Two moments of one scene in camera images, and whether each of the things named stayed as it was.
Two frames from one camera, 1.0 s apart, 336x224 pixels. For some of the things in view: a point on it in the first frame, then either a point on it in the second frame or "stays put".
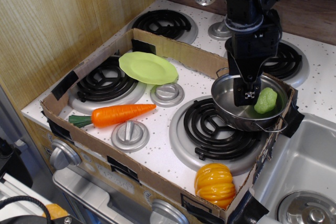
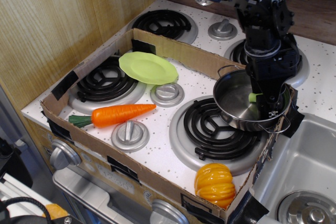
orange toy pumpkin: (213, 182) stays put
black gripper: (247, 52) -> (268, 76)
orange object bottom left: (54, 211) stays put
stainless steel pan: (245, 117) stays put
